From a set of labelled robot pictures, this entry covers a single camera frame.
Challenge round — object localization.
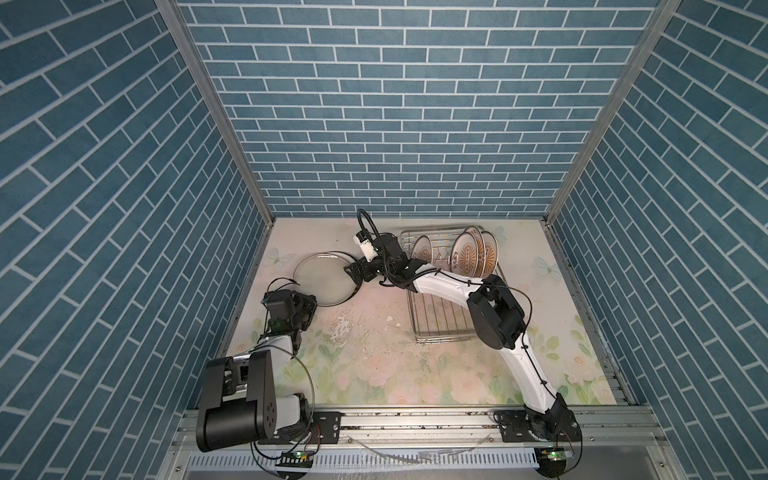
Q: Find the plain white deep plate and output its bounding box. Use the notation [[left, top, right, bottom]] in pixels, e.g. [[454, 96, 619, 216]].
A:
[[293, 251, 359, 307]]

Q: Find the orange sunburst plate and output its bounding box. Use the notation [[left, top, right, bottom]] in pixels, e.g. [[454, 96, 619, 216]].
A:
[[411, 235, 433, 263]]

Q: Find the brown patterned plate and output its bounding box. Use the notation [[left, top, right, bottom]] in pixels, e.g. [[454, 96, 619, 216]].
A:
[[450, 226, 484, 278], [481, 230, 499, 278]]

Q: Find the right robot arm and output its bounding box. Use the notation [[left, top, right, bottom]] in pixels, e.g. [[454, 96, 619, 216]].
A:
[[345, 229, 583, 441]]

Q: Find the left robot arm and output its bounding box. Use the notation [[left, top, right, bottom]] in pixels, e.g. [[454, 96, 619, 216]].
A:
[[195, 290, 317, 452]]

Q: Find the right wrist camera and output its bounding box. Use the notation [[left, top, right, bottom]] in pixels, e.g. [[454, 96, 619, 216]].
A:
[[354, 229, 378, 262]]

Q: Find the black corrugated cable right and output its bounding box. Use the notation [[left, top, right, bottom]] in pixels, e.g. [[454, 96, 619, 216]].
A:
[[356, 208, 397, 265]]

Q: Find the metal wire dish rack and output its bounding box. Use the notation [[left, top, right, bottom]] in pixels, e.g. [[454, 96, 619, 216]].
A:
[[399, 225, 504, 344]]

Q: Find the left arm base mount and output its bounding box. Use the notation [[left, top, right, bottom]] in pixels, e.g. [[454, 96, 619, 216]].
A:
[[260, 411, 342, 445]]

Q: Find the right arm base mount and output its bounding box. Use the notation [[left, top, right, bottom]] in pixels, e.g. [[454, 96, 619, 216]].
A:
[[491, 407, 583, 443]]

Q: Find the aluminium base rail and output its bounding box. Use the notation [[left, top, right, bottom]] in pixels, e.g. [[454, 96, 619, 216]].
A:
[[158, 405, 684, 479]]

